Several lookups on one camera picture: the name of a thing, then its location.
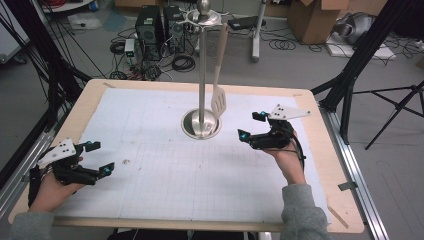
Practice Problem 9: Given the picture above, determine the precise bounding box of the wooden slotted spatula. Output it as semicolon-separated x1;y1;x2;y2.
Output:
210;22;230;120

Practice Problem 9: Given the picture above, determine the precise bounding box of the white cabinet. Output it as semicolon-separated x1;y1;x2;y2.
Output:
0;0;31;64

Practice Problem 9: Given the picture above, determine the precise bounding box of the black wrist strap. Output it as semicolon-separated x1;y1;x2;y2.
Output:
28;166;45;208

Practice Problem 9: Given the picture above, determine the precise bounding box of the person's right hand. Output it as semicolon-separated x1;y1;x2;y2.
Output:
263;131;307;186

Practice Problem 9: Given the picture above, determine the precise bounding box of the small metal bracket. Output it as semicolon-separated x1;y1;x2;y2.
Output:
338;181;358;192

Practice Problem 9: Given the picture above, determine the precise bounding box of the aluminium rail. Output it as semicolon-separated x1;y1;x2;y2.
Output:
318;106;391;240
0;109;64;218

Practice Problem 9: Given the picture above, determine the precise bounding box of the thick coiled black cable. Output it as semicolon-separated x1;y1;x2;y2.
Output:
171;53;197;73

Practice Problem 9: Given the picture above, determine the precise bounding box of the slim black computer tower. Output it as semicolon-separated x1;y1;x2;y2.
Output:
163;5;186;54

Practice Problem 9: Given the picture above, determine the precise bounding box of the grey headset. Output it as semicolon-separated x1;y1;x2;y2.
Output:
333;12;376;45

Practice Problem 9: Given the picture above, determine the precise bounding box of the white stand leg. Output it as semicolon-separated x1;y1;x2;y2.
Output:
251;0;268;64

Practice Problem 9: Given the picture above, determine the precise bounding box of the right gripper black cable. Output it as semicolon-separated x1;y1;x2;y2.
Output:
286;133;307;172

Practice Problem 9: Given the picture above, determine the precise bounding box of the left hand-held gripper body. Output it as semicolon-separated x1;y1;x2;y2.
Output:
37;138;101;186

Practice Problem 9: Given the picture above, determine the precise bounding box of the small white electronic device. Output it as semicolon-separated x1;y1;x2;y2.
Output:
124;38;136;58

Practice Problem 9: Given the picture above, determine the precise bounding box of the person's left hand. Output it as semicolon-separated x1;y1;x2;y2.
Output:
28;156;86;213

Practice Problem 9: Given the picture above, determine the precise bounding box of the white grid mat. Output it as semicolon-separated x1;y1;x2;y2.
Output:
54;87;333;224

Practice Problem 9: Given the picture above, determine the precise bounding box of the metal utensil stand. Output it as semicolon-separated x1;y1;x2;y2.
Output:
174;0;229;140

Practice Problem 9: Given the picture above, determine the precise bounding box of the flat black box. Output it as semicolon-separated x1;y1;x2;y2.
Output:
228;15;267;32

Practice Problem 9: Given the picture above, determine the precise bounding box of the thin coiled black cable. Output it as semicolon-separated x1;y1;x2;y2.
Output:
269;39;297;51

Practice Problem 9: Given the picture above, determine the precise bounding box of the black frame with cables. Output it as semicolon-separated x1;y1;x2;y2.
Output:
0;0;93;132

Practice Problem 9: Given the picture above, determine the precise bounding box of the black tripod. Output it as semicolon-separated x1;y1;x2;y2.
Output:
353;79;424;151

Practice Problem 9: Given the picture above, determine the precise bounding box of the large black computer tower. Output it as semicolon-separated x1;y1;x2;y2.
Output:
134;5;164;62

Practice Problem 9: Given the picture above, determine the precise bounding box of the white foam board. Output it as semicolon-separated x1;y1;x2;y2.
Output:
325;33;398;61

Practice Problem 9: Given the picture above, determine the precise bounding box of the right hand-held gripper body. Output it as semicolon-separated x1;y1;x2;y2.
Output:
249;103;312;151

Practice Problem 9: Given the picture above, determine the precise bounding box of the black frame strut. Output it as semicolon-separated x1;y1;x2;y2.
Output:
311;0;424;145

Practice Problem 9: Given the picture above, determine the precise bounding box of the large cardboard box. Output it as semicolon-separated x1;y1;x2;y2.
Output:
288;0;351;45

